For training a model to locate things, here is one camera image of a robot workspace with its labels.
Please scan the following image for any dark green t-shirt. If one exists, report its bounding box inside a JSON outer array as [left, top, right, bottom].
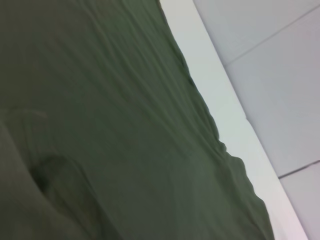
[[0, 0, 276, 240]]

